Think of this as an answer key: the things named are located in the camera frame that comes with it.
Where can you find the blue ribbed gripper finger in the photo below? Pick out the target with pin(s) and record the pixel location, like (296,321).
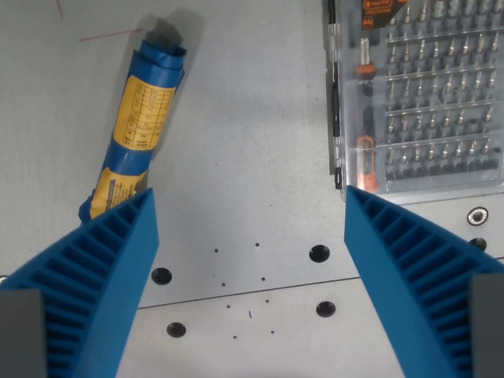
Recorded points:
(98,275)
(413,275)

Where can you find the rolled blue bag, yellow label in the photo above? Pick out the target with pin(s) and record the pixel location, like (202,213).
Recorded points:
(143,106)

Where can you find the silver hex socket bolt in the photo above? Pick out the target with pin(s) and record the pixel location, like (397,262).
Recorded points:
(477,216)

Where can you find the transparent screwdriver bit set case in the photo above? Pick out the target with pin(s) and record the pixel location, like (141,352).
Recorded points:
(433,98)

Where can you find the orange black brand label card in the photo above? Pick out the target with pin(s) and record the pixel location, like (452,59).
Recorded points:
(380,12)

